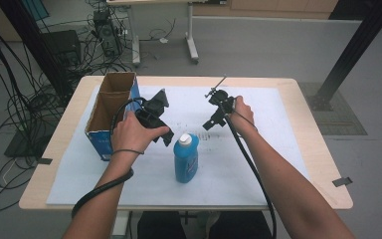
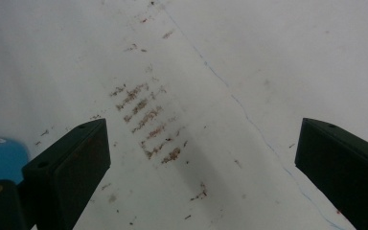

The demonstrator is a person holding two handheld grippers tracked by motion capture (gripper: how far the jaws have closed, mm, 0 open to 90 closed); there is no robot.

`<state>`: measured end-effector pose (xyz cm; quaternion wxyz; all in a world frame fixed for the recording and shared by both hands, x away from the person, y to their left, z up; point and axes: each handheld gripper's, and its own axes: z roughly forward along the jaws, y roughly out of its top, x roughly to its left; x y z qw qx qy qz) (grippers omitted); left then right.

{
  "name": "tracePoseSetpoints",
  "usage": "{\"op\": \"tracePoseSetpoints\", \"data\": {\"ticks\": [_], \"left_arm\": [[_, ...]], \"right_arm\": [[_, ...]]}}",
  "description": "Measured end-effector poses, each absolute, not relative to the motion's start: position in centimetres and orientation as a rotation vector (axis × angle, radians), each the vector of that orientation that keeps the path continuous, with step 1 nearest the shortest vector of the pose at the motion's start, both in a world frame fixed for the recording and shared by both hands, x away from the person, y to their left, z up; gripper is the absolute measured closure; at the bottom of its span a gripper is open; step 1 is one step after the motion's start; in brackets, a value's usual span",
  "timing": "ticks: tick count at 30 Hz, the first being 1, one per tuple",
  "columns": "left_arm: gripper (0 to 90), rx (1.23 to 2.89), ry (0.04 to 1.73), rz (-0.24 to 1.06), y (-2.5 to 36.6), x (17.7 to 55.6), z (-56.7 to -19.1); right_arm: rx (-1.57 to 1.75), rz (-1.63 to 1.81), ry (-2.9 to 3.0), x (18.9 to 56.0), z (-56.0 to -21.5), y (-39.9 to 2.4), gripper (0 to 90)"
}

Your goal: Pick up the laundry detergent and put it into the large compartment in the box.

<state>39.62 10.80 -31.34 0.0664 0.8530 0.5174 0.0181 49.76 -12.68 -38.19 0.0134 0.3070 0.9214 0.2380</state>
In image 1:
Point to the teal panel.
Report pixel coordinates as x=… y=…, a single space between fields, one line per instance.
x=35 y=8

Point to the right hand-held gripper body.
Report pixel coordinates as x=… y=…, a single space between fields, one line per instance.
x=224 y=99

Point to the white foam sheet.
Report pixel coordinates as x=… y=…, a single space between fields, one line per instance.
x=212 y=172

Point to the person's leg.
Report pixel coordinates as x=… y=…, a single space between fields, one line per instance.
x=242 y=227
x=159 y=227

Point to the black computer tower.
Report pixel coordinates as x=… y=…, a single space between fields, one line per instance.
x=107 y=33

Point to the blue cardboard box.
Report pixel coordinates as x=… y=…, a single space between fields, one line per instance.
x=112 y=89

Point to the white desk with legs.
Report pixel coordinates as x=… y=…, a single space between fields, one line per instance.
x=189 y=33

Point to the grey tape strip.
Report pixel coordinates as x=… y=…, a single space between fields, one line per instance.
x=44 y=161
x=342 y=182

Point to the wooden cabinet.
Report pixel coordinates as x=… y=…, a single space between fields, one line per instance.
x=262 y=8

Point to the light wooden table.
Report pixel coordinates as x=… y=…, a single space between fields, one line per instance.
x=311 y=109

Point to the person's left leg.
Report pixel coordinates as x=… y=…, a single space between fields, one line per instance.
x=159 y=227

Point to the white table leg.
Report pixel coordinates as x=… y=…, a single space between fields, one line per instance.
x=121 y=225

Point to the black box on floor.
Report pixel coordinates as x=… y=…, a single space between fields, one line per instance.
x=63 y=45

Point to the black wrist band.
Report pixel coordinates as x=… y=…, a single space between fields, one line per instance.
x=127 y=151

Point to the person's right leg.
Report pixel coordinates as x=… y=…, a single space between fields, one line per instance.
x=242 y=227

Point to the black metal stand post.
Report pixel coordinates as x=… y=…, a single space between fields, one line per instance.
x=361 y=40
x=30 y=33

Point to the blue bottle with white cap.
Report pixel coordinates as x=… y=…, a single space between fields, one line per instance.
x=185 y=162

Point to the dark stand base plate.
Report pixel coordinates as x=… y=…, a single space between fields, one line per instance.
x=20 y=146

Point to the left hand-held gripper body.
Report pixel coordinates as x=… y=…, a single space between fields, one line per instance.
x=152 y=109

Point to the person's left hand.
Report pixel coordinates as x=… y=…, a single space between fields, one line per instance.
x=131 y=132

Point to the person's right hand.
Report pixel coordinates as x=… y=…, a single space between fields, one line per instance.
x=243 y=116

